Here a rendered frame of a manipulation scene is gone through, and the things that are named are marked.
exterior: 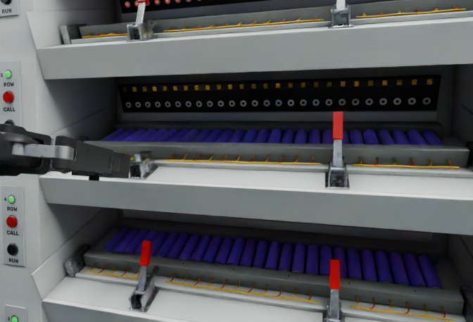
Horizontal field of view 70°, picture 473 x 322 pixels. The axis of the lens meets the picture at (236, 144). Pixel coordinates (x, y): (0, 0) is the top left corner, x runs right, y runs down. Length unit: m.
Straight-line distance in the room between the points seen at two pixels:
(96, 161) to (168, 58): 0.19
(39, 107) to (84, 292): 0.29
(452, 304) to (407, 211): 0.16
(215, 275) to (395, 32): 0.40
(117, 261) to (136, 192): 0.16
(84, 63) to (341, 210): 0.40
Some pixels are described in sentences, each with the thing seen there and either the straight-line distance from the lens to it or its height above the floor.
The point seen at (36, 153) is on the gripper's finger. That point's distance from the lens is 0.29.
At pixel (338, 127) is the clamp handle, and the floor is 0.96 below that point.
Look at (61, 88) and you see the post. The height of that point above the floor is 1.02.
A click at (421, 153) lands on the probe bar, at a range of 0.49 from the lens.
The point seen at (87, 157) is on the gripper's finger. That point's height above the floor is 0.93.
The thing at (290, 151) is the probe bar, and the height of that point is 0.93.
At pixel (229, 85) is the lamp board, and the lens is 0.59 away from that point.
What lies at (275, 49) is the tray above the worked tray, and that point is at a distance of 0.43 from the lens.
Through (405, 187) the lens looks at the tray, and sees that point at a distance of 0.44.
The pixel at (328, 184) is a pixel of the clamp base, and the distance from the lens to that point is 0.43.
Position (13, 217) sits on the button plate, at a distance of 0.62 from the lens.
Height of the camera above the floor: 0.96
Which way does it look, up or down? 3 degrees down
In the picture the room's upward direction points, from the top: straight up
